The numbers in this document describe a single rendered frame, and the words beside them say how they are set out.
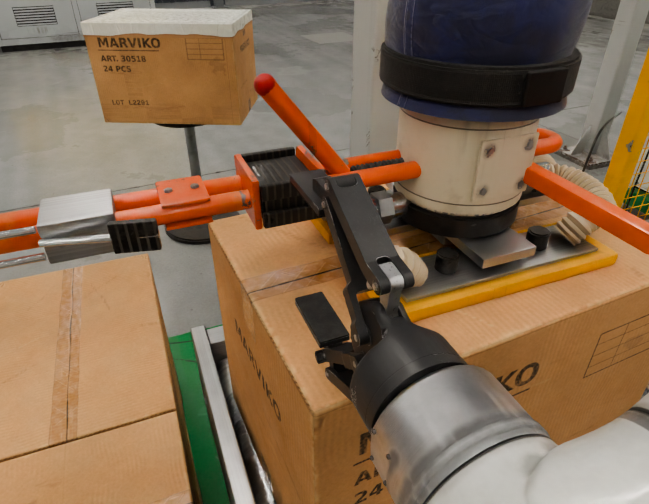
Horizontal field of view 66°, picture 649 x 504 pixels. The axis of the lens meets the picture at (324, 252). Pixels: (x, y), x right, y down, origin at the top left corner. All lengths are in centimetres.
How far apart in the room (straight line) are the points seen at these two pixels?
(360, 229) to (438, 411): 13
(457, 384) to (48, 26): 771
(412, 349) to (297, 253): 41
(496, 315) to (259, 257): 31
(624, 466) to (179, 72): 211
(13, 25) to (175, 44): 577
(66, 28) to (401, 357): 767
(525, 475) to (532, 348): 40
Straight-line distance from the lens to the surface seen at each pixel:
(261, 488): 92
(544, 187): 63
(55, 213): 55
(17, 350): 131
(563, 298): 67
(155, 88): 228
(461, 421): 27
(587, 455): 26
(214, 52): 216
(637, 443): 26
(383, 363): 31
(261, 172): 58
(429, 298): 59
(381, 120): 173
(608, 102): 378
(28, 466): 107
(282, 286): 63
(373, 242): 33
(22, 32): 788
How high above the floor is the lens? 133
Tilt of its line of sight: 33 degrees down
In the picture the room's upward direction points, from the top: straight up
